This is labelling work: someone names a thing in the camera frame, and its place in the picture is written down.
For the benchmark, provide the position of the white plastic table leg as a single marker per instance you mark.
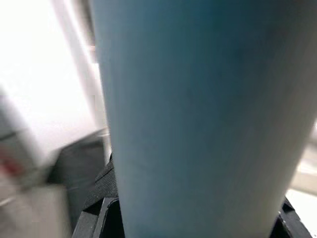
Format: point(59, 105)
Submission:
point(198, 111)

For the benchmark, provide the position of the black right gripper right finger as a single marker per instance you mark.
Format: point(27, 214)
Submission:
point(289, 225)

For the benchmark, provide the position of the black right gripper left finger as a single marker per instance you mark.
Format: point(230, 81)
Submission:
point(99, 210)

